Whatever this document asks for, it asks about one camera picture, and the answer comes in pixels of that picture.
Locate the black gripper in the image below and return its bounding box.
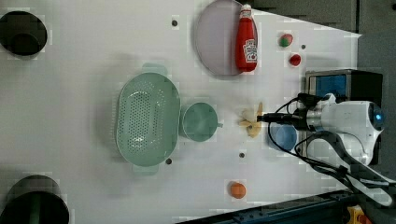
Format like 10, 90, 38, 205
257, 113, 307, 130

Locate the peeled yellow banana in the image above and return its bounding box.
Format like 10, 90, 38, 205
239, 103, 263, 138

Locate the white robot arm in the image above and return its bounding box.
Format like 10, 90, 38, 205
256, 93, 395, 209

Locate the green mug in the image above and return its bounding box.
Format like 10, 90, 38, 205
179, 102, 223, 142

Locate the blue bowl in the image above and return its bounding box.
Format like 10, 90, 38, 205
268, 123, 297, 151

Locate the small red tomato toy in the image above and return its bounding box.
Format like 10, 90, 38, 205
289, 54, 302, 66

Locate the red ketchup bottle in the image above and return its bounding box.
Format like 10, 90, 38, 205
234, 4, 258, 73

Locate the orange fruit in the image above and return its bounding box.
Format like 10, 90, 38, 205
230, 182, 247, 199

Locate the red green strawberry toy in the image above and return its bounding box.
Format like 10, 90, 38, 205
278, 34, 293, 48

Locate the grey round plate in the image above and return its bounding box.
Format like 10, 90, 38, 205
194, 0, 256, 76

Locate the green perforated colander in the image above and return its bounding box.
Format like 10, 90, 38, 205
115, 63, 181, 175

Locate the black cylinder cup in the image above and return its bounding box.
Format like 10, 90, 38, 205
1, 175, 70, 224

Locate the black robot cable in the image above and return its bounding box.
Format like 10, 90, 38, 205
266, 92, 396, 195

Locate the black cylinder post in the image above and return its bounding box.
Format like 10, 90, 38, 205
0, 11, 48, 56

